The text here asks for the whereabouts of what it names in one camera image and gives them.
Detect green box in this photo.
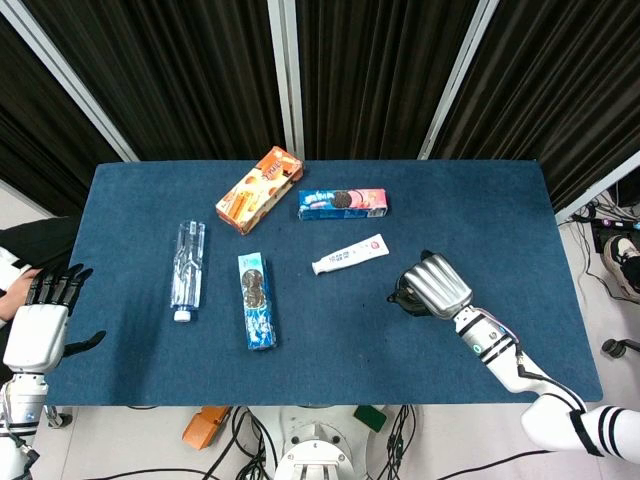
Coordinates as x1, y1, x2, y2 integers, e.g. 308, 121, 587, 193
353, 405, 389, 432

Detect white toothpaste tube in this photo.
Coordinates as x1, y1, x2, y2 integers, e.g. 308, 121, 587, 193
311, 233, 391, 277

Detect blue cookie sleeve pack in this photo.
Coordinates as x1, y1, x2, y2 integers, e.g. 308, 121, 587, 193
236, 253, 278, 352

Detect person in black clothes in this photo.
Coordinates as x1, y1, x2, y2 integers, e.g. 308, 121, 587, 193
0, 215, 76, 326

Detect black floor cables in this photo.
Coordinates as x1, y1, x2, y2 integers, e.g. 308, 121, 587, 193
569, 192, 640, 301

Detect grey metal frame post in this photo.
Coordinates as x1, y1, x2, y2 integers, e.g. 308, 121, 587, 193
0, 0, 140, 163
417, 0, 501, 161
266, 0, 306, 162
554, 149, 640, 224

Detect black curtain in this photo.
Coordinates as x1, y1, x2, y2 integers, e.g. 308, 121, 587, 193
0, 0, 640, 219

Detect black round container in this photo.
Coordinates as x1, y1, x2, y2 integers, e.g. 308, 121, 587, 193
387, 272, 431, 317

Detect orange biscuit box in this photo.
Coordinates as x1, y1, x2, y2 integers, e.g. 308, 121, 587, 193
215, 145, 306, 236

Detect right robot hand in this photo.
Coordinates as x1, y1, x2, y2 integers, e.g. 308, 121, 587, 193
394, 249, 475, 320

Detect orange device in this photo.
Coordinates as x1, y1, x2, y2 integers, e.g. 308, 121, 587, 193
181, 405, 232, 452

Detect blue pink cookie box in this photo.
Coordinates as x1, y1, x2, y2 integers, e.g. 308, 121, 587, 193
297, 188, 392, 222

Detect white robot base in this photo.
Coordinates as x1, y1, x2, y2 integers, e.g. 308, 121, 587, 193
272, 404, 374, 480

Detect black cable bundle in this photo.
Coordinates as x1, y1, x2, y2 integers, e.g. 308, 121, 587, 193
87, 404, 551, 480

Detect black office chair base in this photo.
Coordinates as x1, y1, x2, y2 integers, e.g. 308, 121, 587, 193
601, 337, 640, 357

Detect white black sneaker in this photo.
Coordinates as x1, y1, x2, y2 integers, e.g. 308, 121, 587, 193
602, 235, 640, 304

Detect blue table cloth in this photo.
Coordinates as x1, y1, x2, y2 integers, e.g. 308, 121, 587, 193
38, 159, 604, 407

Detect clear plastic water bottle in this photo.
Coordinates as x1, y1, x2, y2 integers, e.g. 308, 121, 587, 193
170, 219, 207, 323

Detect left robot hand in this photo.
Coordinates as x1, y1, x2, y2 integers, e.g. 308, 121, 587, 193
2, 263, 107, 374

